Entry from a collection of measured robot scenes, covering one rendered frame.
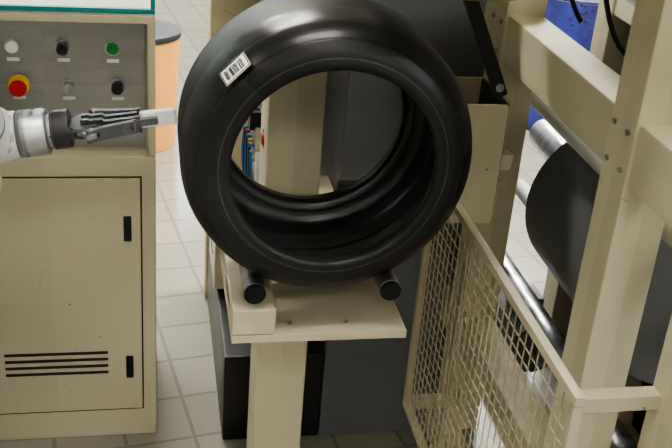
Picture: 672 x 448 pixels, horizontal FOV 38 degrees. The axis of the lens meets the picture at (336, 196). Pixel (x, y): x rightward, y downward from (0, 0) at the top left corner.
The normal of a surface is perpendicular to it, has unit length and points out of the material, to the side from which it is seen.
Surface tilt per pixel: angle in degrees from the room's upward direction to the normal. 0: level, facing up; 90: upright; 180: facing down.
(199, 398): 0
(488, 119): 90
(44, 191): 90
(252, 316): 90
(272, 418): 90
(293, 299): 0
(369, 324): 0
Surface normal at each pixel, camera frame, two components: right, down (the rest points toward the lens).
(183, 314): 0.07, -0.90
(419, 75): 0.29, 0.29
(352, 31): 0.22, -0.37
